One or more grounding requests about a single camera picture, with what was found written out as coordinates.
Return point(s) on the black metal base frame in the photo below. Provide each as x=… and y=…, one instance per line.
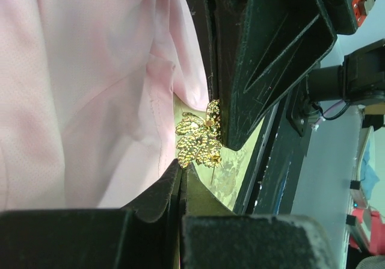
x=272, y=175

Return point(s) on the gold rhinestone brooch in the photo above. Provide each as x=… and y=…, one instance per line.
x=200, y=139

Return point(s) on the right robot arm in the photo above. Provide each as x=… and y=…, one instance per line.
x=359, y=80

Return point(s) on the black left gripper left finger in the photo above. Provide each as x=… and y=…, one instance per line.
x=142, y=234

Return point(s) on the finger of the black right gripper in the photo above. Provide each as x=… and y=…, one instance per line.
x=203, y=15
x=263, y=49

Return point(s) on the pink garment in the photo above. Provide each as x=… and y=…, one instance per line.
x=87, y=98

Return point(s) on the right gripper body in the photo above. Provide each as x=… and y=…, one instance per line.
x=348, y=15

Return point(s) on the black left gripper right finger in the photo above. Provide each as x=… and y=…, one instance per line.
x=215, y=237

